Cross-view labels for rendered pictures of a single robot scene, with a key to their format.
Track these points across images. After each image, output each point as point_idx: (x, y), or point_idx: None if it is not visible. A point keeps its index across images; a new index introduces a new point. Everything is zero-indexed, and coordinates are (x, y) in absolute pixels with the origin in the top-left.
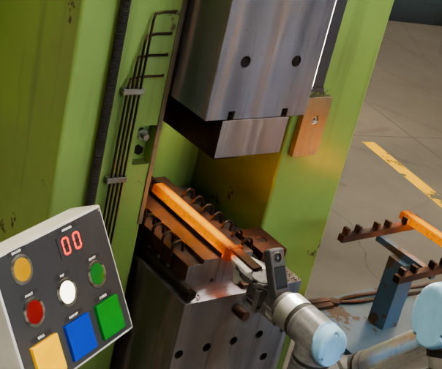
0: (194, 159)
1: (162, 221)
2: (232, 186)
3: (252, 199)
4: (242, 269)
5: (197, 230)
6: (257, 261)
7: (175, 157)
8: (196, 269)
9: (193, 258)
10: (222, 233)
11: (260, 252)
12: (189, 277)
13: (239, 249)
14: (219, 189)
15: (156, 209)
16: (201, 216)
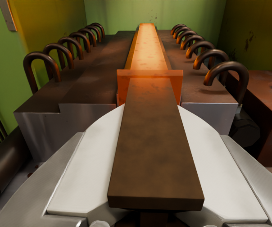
0: (219, 21)
1: (103, 49)
2: (252, 29)
3: None
4: (52, 175)
5: (132, 56)
6: (210, 137)
7: (196, 16)
8: (46, 125)
9: (62, 97)
10: (185, 65)
11: (269, 112)
12: (37, 141)
13: (161, 80)
14: (237, 42)
15: (118, 43)
16: (156, 38)
